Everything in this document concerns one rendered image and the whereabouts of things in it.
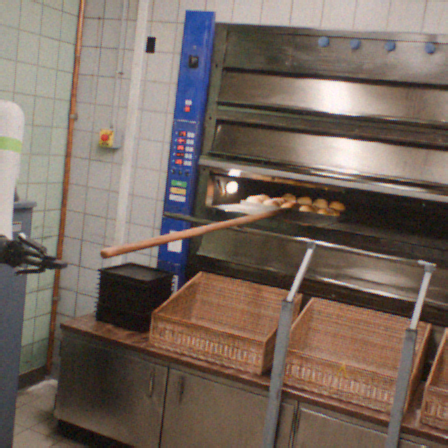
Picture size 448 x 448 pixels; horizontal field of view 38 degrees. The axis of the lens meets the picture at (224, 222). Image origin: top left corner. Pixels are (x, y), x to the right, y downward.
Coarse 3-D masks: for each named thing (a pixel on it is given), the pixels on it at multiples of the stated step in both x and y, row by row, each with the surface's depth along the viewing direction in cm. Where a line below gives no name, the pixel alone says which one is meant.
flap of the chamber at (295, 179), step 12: (216, 168) 320; (228, 168) 312; (240, 168) 309; (252, 168) 307; (264, 180) 325; (276, 180) 316; (288, 180) 307; (300, 180) 299; (312, 180) 295; (324, 180) 293; (336, 180) 290; (348, 192) 303; (360, 192) 295; (372, 192) 288; (384, 192) 281; (396, 192) 279; (408, 192) 277; (420, 192) 275; (420, 204) 291; (432, 204) 284; (444, 204) 277
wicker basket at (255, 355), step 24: (192, 288) 328; (216, 288) 330; (240, 288) 325; (264, 288) 321; (168, 312) 307; (192, 312) 332; (216, 312) 327; (240, 312) 323; (264, 312) 318; (168, 336) 292; (192, 336) 287; (216, 336) 282; (240, 336) 277; (264, 336) 316; (216, 360) 283; (240, 360) 278; (264, 360) 277
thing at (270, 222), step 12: (216, 216) 333; (228, 216) 330; (240, 216) 327; (276, 228) 320; (288, 228) 317; (300, 228) 314; (312, 228) 312; (324, 228) 311; (348, 240) 305; (360, 240) 302; (372, 240) 300; (384, 240) 298; (408, 252) 293; (420, 252) 291; (432, 252) 289; (444, 252) 287
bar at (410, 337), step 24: (168, 216) 302; (192, 216) 298; (288, 240) 278; (312, 240) 273; (408, 264) 257; (432, 264) 252; (288, 312) 256; (288, 336) 259; (408, 336) 237; (408, 360) 237; (408, 384) 241; (264, 432) 264
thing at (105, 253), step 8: (248, 216) 297; (256, 216) 305; (264, 216) 315; (216, 224) 263; (224, 224) 269; (232, 224) 277; (240, 224) 286; (176, 232) 231; (184, 232) 235; (192, 232) 241; (200, 232) 247; (144, 240) 210; (152, 240) 213; (160, 240) 218; (168, 240) 223; (176, 240) 230; (104, 248) 189; (112, 248) 192; (120, 248) 195; (128, 248) 199; (136, 248) 204; (104, 256) 189; (112, 256) 192
